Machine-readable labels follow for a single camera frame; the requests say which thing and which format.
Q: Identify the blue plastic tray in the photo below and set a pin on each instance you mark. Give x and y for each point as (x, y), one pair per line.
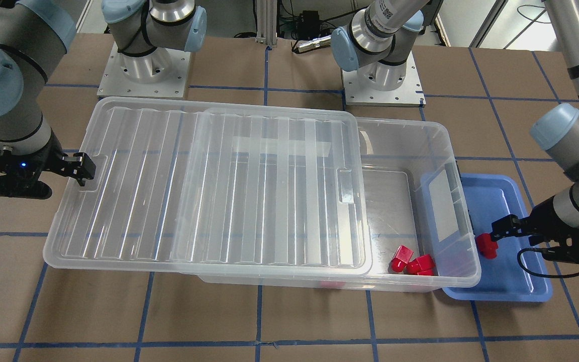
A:
(489, 198)

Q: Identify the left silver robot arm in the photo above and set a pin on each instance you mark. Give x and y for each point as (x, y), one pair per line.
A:
(372, 51)

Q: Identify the red block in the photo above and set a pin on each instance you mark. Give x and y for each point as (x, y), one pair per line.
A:
(401, 258)
(421, 266)
(486, 245)

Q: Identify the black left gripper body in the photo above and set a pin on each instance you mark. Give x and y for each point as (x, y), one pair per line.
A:
(546, 223)

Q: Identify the clear plastic box lid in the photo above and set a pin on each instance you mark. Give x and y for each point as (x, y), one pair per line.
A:
(126, 217)

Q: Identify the clear plastic storage box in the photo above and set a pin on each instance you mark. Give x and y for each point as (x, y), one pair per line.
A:
(410, 201)

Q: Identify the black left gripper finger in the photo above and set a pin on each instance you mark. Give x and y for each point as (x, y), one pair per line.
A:
(508, 226)

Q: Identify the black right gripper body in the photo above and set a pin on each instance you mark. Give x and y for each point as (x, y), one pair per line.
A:
(47, 163)

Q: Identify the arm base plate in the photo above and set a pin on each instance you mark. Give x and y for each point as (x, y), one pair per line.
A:
(381, 85)
(162, 74)

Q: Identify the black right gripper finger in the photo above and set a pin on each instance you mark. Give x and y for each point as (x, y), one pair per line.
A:
(83, 167)

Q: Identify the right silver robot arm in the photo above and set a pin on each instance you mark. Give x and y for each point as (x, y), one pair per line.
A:
(34, 37)

